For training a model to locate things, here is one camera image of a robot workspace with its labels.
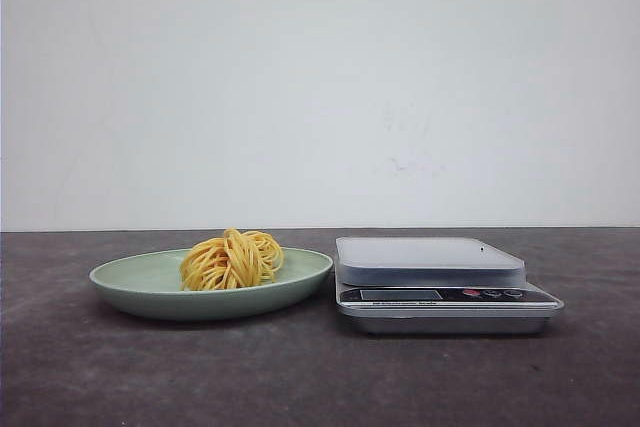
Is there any yellow vermicelli noodle bundle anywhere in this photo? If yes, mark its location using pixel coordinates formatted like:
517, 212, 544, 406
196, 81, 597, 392
179, 228, 285, 291

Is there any silver digital kitchen scale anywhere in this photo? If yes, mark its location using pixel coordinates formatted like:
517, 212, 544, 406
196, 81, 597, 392
335, 237, 564, 335

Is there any light green shallow plate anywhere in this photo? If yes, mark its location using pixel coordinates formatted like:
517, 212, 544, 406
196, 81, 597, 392
89, 248, 333, 322

